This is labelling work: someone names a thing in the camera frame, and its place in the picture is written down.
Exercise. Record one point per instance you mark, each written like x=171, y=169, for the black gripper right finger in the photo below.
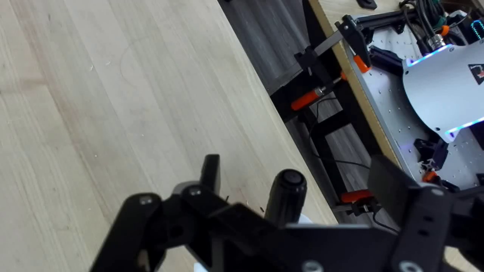
x=428, y=227

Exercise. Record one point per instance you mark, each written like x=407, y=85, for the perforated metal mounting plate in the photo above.
x=393, y=110

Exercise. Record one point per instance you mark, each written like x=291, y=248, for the wooden robot mount table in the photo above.
x=353, y=85

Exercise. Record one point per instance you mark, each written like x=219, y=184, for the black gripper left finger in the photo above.
x=136, y=227

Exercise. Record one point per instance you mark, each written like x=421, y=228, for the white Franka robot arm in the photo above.
x=443, y=85

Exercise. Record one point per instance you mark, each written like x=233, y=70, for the black clamp with orange trigger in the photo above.
x=356, y=196
x=307, y=100
x=354, y=38

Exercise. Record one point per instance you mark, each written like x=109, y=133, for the black metal stand frame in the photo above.
x=330, y=133

